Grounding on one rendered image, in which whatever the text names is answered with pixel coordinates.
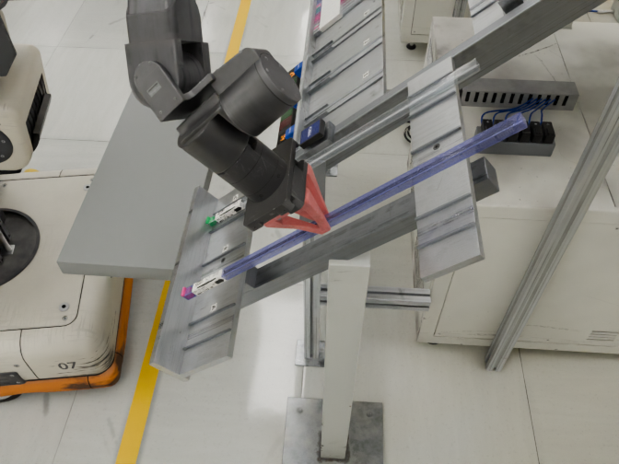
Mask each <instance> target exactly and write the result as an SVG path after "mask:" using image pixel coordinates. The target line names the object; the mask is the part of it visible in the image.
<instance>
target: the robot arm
mask: <svg viewBox="0 0 619 464"><path fill-rule="evenodd" d="M126 24H127V31H128V39H129V43H127V44H124V48H125V54H126V62H127V69H128V76H129V83H130V87H131V89H132V92H133V94H134V96H135V97H136V99H137V100H138V101H139V102H140V103H141V104H143V105H144V106H146V107H148V108H150V109H151V110H152V111H153V112H154V113H155V114H156V116H157V117H158V119H159V120H160V122H168V121H175V120H182V119H185V120H184V121H183V122H182V123H181V124H180V125H179V126H178V127H177V128H176V130H177V131H178V133H179V134H180V135H179V137H178V147H180V148H181V149H183V150H184V151H185V152H187V153H188V154H189V155H191V156H192V157H194V158H195V159H196V160H198V161H199V162H200V163H202V164H203V165H205V166H206V167H207V168H209V169H210V170H212V171H213V172H214V173H216V174H217V176H219V177H220V178H221V179H223V180H225V181H226V182H227V183H229V184H230V185H231V186H233V187H234V188H235V189H237V190H238V191H240V192H241V193H243V194H244V195H245V196H246V197H248V198H247V203H246V210H245V215H244V221H243V225H244V226H245V227H247V228H248V229H249V230H250V231H252V232H254V231H256V230H258V229H259V228H261V227H263V226H266V227H274V228H290V229H300V230H304V231H309V232H312V233H317V234H321V235H322V234H324V233H326V232H328V231H330V230H331V227H330V225H329V223H328V222H327V220H326V218H325V215H326V214H328V213H329V211H328V209H327V207H326V204H325V202H324V200H323V198H322V196H321V191H320V188H319V185H318V183H317V181H316V178H315V175H314V172H313V169H312V167H311V165H310V164H309V163H307V162H306V161H305V160H304V159H302V160H300V161H299V162H298V163H296V164H295V155H296V148H297V147H299V146H300V144H299V143H298V142H297V141H295V140H294V139H293V138H292V137H290V138H288V139H287V140H285V141H284V142H283V143H282V144H280V145H278V146H277V147H275V148H274V149H272V150H271V149H270V148H269V147H268V146H267V145H265V144H264V143H263V142H262V141H260V140H259V139H258V138H257V137H255V136H258V135H260V134H261V133H262V132H263V131H265V130H266V129H267V128H268V127H269V126H270V125H272V124H273V123H274V122H275V121H277V120H278V119H279V118H280V117H281V116H282V115H284V114H285V113H286V112H287V111H288V110H290V109H291V108H292V107H293V106H295V105H296V104H297V103H298V102H299V101H300V100H301V95H300V92H299V89H298V86H297V84H296V83H295V81H294V79H293V78H292V77H291V75H290V74H289V73H288V71H287V70H286V69H285V68H284V67H283V66H282V65H281V64H280V63H279V62H277V61H276V59H275V58H274V57H273V56H272V54H271V53H270V52H269V51H267V50H265V49H257V48H244V49H242V50H241V51H239V52H238V53H237V54H236V55H234V56H233V57H232V58H231V59H229V60H228V61H227V62H226V63H224V64H223V65H222V66H220V67H219V68H218V69H216V70H215V72H214V73H211V64H210V54H209V45H208V42H203V32H202V22H201V16H200V11H199V8H198V5H197V4H196V0H127V9H126ZM293 213H295V214H297V215H301V216H304V217H306V218H308V219H310V220H313V221H314V220H315V221H316V223H317V224H318V225H314V224H312V223H309V222H306V221H302V220H299V219H296V218H294V217H291V216H288V215H292V214H293Z"/></svg>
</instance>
